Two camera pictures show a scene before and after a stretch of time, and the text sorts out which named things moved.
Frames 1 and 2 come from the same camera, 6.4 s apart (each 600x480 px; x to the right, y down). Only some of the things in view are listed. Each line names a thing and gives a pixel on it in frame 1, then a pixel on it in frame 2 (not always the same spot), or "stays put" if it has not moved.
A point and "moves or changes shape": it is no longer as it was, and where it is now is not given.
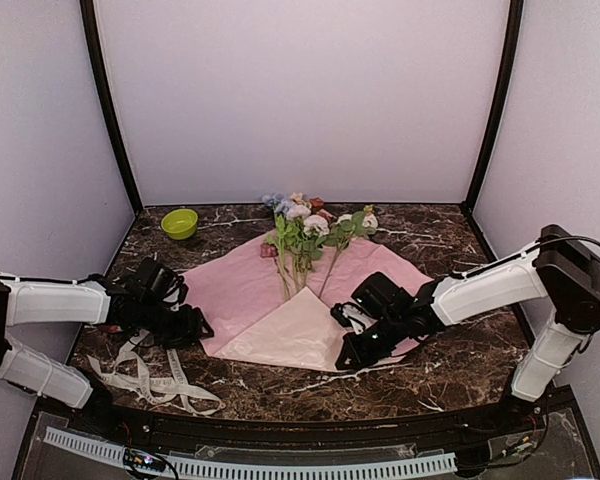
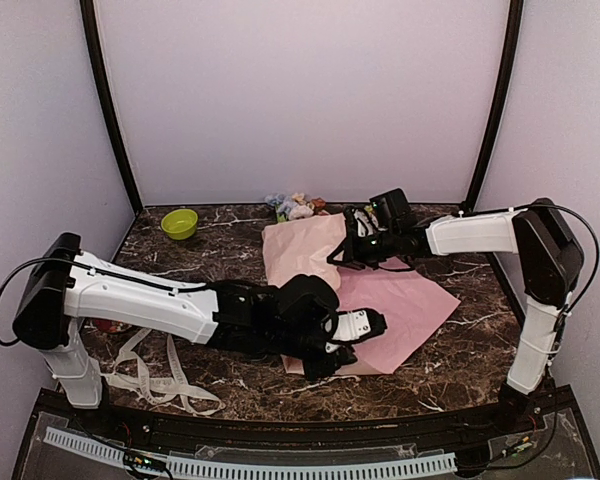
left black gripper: x=190 y=329 → x=314 y=369
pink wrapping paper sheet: x=266 y=306 moves or changes shape
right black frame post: x=484 y=164 stays put
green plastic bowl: x=180 y=224 stays put
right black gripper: x=348 y=349 → x=350 y=245
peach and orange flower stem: x=316 y=203 stays put
